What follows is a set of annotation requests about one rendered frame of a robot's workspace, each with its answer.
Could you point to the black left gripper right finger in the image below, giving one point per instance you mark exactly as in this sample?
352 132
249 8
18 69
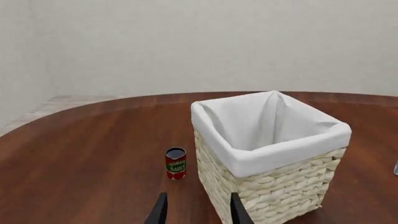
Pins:
239 212

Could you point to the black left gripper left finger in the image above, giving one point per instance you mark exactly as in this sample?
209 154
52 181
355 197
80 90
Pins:
158 211

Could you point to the woven basket with white liner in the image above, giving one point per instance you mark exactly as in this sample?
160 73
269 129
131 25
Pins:
270 154

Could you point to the grey box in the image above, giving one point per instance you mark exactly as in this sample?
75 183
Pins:
395 168

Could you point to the red tomato sauce tin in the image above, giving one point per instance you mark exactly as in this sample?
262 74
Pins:
176 164

